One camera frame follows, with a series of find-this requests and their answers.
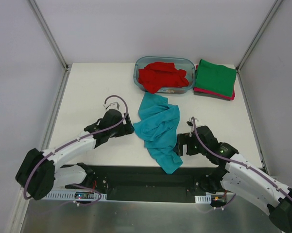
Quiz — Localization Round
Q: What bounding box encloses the teal t shirt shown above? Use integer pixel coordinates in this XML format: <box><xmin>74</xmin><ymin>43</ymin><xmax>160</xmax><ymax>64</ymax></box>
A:
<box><xmin>133</xmin><ymin>92</ymin><xmax>183</xmax><ymax>174</ymax></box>

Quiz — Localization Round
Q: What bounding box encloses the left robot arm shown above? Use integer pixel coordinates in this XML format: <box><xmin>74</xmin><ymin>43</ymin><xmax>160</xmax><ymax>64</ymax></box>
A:
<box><xmin>16</xmin><ymin>109</ymin><xmax>134</xmax><ymax>200</ymax></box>

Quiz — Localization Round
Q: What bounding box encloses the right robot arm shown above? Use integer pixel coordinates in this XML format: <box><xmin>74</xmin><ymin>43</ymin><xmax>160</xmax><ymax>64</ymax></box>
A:
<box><xmin>174</xmin><ymin>126</ymin><xmax>292</xmax><ymax>233</ymax></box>

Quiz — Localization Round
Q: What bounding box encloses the folded pink t shirt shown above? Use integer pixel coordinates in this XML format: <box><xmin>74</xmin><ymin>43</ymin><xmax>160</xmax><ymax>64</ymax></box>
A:
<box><xmin>193</xmin><ymin>64</ymin><xmax>235</xmax><ymax>101</ymax></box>

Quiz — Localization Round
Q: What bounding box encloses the clear blue plastic bin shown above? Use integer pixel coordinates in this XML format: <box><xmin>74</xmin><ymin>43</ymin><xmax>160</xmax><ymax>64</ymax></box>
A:
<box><xmin>133</xmin><ymin>56</ymin><xmax>196</xmax><ymax>94</ymax></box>

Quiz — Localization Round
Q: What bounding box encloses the red t shirt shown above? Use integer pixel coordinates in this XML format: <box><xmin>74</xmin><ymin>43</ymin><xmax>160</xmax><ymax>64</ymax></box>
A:
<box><xmin>138</xmin><ymin>62</ymin><xmax>189</xmax><ymax>94</ymax></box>

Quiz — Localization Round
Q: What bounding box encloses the folded green t shirt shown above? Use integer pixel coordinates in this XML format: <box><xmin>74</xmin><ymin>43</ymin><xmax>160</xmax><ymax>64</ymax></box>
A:
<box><xmin>194</xmin><ymin>59</ymin><xmax>237</xmax><ymax>97</ymax></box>

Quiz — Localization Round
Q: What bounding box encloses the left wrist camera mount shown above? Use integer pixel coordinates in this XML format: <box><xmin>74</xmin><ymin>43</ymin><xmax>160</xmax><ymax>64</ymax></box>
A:
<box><xmin>103</xmin><ymin>101</ymin><xmax>120</xmax><ymax>111</ymax></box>

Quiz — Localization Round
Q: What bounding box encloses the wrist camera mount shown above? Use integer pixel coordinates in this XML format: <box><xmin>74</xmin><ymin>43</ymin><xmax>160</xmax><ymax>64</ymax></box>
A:
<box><xmin>103</xmin><ymin>101</ymin><xmax>120</xmax><ymax>111</ymax></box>
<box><xmin>187</xmin><ymin>116</ymin><xmax>201</xmax><ymax>127</ymax></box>

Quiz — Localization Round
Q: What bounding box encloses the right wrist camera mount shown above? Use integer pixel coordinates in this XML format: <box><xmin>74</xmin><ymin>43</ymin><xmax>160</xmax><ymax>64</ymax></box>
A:
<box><xmin>187</xmin><ymin>116</ymin><xmax>201</xmax><ymax>127</ymax></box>

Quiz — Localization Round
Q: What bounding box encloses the right white cable duct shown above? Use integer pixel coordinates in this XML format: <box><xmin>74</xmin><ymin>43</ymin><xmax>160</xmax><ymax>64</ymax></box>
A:
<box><xmin>194</xmin><ymin>195</ymin><xmax>212</xmax><ymax>204</ymax></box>

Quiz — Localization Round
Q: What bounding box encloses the white cable duct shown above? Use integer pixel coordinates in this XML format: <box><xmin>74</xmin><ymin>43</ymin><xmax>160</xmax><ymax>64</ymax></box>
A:
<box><xmin>194</xmin><ymin>195</ymin><xmax>212</xmax><ymax>204</ymax></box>
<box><xmin>43</xmin><ymin>190</ymin><xmax>107</xmax><ymax>202</ymax></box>

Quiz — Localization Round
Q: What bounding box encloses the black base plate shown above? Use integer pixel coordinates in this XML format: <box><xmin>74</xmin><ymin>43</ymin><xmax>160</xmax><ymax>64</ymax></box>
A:
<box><xmin>78</xmin><ymin>166</ymin><xmax>216</xmax><ymax>203</ymax></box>

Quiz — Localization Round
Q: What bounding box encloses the right aluminium table rail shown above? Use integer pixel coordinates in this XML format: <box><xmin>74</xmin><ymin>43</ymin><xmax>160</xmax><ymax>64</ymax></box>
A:
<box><xmin>237</xmin><ymin>70</ymin><xmax>268</xmax><ymax>173</ymax></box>

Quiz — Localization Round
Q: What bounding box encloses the aluminium table rail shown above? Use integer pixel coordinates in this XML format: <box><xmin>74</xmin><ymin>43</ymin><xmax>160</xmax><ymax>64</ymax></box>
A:
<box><xmin>37</xmin><ymin>68</ymin><xmax>70</xmax><ymax>150</ymax></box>
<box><xmin>237</xmin><ymin>70</ymin><xmax>268</xmax><ymax>173</ymax></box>

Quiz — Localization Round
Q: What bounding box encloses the left aluminium table rail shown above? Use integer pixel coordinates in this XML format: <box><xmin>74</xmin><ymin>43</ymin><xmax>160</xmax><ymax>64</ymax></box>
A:
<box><xmin>37</xmin><ymin>68</ymin><xmax>70</xmax><ymax>150</ymax></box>

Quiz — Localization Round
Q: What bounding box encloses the left white cable duct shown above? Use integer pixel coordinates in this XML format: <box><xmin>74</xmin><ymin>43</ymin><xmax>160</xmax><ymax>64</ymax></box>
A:
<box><xmin>43</xmin><ymin>190</ymin><xmax>107</xmax><ymax>202</ymax></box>

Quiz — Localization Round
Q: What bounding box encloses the left aluminium frame post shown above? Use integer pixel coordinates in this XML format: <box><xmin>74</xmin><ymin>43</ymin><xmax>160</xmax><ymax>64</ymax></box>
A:
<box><xmin>27</xmin><ymin>0</ymin><xmax>69</xmax><ymax>71</ymax></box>

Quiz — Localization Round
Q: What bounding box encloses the aluminium frame post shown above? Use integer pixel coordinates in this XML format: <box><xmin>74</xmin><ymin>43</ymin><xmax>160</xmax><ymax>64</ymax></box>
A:
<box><xmin>27</xmin><ymin>0</ymin><xmax>69</xmax><ymax>71</ymax></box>
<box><xmin>236</xmin><ymin>0</ymin><xmax>284</xmax><ymax>73</ymax></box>

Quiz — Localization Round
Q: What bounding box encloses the right aluminium frame post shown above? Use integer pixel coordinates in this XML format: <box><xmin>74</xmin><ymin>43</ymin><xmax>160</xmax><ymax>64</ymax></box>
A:
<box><xmin>236</xmin><ymin>0</ymin><xmax>284</xmax><ymax>73</ymax></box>

